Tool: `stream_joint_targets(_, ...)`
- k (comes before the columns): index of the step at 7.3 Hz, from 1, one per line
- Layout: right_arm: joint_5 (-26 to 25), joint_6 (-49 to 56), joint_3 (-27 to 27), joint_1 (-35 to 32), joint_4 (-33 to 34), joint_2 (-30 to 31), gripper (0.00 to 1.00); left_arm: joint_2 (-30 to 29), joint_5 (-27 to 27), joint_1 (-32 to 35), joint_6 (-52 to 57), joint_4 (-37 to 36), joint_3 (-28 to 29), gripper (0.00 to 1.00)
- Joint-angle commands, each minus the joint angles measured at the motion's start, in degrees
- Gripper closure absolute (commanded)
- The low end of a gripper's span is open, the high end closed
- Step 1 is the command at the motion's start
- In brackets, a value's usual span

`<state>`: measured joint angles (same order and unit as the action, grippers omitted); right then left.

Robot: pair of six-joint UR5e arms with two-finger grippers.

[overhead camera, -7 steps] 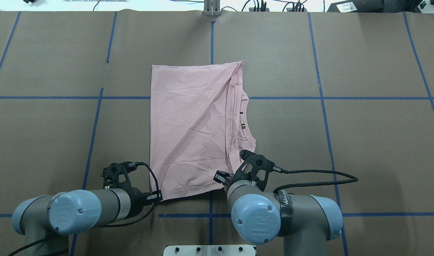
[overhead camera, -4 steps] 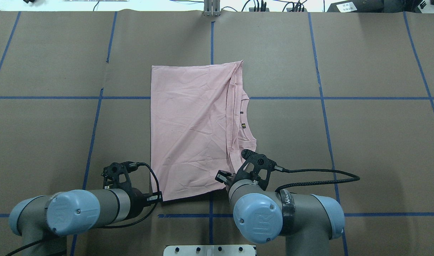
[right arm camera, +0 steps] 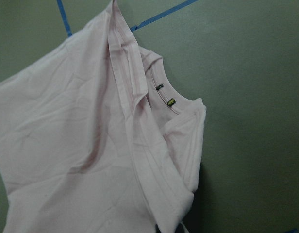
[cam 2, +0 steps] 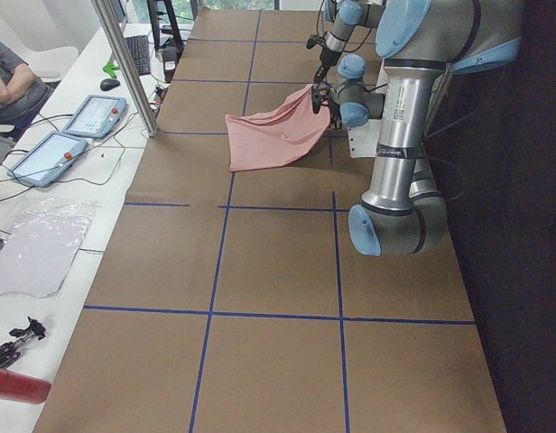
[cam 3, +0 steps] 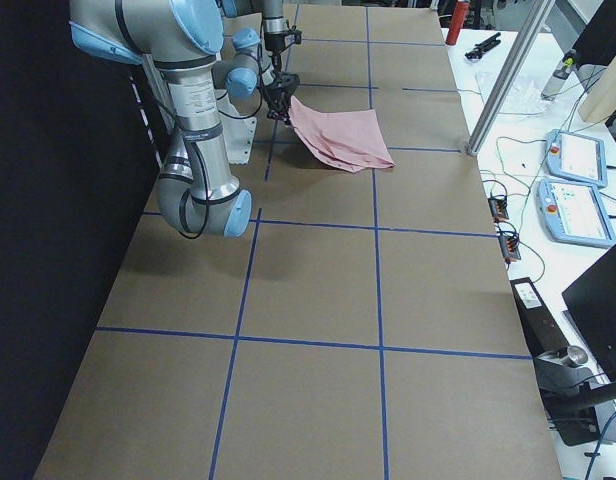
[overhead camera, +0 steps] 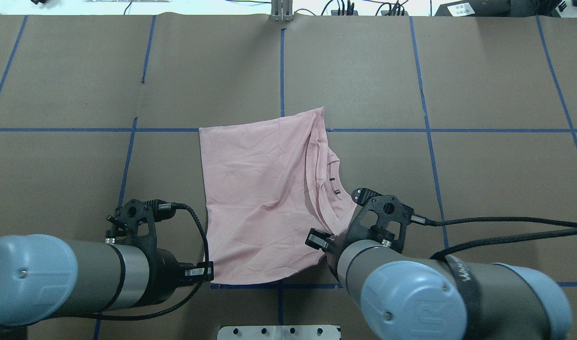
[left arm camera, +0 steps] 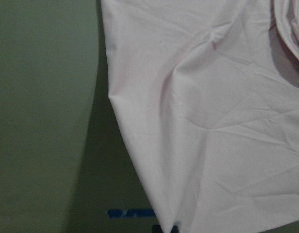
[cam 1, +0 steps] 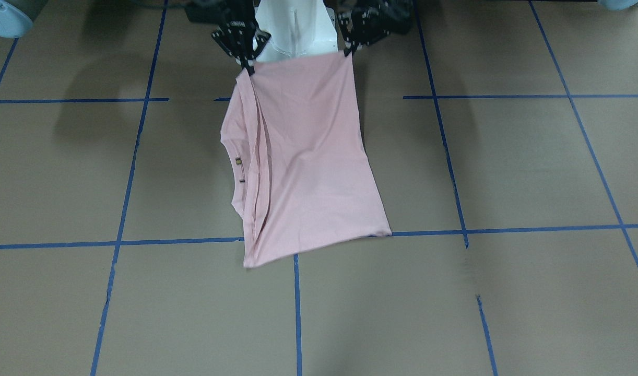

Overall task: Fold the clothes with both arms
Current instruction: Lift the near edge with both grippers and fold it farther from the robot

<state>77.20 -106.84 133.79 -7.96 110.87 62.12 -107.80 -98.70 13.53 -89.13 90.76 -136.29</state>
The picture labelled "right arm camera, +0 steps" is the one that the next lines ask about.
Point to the pink Snoopy t-shirt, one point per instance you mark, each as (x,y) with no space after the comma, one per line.
(95,139)

